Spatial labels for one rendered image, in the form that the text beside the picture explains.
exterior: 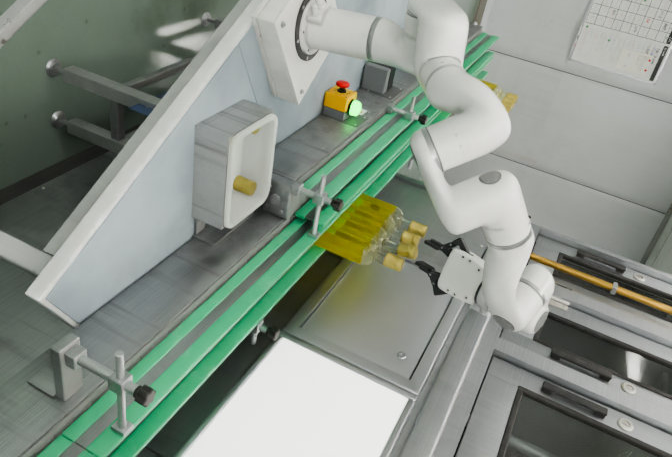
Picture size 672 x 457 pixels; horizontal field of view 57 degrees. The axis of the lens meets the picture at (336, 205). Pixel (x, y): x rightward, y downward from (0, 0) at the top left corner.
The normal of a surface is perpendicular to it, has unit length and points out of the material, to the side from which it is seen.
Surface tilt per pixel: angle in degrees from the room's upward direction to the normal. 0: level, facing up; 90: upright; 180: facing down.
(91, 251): 0
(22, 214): 90
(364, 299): 90
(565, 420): 90
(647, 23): 90
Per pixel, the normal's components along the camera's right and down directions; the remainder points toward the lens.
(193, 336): 0.16, -0.83
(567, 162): -0.44, 0.43
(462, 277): -0.61, -0.07
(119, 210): 0.89, 0.36
